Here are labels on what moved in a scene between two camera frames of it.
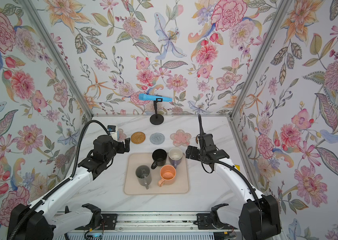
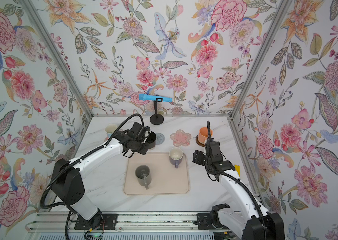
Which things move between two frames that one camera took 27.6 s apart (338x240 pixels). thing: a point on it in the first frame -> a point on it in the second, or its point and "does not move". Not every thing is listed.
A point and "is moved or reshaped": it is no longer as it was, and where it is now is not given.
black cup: [159, 155] -> [152, 140]
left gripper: [127, 145] -> [145, 149]
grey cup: [143, 175] does not move
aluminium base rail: [161, 222] does not move
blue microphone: [144, 97] does not move
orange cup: [167, 175] is moved or reshaped
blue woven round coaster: [157, 138] does not move
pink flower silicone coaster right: [180, 138] does not move
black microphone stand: [156, 119] does not move
